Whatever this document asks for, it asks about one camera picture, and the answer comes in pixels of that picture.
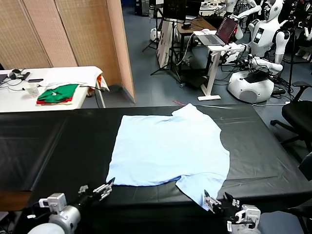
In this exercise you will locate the black desk monitor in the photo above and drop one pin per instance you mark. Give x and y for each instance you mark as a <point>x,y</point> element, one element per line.
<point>193,8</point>

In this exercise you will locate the black panel on tripod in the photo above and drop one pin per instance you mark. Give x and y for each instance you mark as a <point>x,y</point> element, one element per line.
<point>174,9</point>

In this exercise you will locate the small black box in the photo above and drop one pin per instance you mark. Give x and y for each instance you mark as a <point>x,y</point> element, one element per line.
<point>186,26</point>

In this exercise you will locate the white standing desk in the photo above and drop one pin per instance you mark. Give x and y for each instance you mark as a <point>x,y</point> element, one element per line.
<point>210,73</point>

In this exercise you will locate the red folded shirt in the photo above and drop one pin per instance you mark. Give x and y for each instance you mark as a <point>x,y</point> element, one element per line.
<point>42,102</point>

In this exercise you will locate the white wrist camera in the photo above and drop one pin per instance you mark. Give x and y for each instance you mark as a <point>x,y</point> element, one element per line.
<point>57,201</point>
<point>251,213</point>

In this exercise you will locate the white humanoid robot wheeled base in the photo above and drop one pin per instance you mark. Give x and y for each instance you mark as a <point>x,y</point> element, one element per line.
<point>262,36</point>

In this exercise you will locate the white paper cup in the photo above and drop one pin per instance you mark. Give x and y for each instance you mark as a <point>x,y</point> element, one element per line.
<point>33,91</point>

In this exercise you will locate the white computer mouse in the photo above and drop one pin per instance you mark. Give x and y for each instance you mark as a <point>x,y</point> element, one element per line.
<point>206,30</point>

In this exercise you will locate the slim white humanoid robot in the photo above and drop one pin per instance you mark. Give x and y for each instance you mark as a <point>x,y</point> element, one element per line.
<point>230,5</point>

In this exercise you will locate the black tripod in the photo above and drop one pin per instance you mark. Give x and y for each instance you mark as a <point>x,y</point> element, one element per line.
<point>173,48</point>

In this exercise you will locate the brown desk black legs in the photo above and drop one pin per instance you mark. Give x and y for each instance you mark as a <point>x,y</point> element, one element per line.
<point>195,24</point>

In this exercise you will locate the beige folded shirt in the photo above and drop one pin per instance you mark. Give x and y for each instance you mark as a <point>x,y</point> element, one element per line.
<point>66,103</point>

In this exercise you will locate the white side table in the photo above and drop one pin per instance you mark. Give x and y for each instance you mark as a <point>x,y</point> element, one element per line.
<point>14,100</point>

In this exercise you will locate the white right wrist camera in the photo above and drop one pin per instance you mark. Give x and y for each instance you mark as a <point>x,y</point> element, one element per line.
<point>251,213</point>

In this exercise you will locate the wooden folding partition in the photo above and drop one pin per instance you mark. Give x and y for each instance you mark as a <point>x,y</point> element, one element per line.
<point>73,36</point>

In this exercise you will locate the black table cover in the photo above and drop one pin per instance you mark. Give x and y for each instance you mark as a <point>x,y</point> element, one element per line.
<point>61,146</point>

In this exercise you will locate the white leaning board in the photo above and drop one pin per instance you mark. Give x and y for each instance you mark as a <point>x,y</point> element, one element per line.
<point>164,44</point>

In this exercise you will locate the black headphones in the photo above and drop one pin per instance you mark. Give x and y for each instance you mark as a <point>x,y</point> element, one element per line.
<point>12,74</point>

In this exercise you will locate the black pole stand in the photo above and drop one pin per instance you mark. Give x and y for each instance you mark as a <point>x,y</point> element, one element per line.
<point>292,61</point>

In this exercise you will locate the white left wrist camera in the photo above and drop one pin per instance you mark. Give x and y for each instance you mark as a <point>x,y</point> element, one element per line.
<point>57,201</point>

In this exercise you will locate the green folded shirt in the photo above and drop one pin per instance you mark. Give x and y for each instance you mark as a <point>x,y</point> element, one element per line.
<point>58,92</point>

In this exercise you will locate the white orange bin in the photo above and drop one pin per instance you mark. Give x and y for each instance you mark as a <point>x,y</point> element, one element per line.
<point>70,75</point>

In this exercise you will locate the orange cloth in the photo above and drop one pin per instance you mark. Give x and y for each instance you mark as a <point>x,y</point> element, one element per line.
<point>99,79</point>

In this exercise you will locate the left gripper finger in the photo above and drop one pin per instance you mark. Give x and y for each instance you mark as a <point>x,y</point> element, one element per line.
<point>104,191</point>
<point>83,189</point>

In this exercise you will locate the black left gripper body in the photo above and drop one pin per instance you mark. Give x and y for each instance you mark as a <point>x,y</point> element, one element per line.
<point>86,200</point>

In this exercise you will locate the black remote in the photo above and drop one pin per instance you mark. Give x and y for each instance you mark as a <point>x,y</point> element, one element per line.
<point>25,75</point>

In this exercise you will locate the black phone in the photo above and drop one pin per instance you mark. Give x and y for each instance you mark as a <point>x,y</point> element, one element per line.
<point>35,80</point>

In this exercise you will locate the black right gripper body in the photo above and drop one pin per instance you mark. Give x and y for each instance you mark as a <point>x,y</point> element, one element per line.
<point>228,209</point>

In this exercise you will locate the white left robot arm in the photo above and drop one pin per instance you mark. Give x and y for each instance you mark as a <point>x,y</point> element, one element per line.
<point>65,218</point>

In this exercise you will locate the light blue t-shirt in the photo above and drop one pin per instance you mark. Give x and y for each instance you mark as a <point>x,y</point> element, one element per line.
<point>165,151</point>

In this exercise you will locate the dark chair backrest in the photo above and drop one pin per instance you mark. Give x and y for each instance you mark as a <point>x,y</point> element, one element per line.
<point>307,165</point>

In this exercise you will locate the black office chair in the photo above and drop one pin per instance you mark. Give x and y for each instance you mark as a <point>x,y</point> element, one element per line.
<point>296,112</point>

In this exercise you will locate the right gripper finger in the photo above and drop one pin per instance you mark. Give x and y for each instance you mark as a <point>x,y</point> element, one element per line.
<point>233,201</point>
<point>211,203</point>

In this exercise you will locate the open silver laptop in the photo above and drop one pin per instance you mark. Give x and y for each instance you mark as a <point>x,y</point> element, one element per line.
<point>226,29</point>

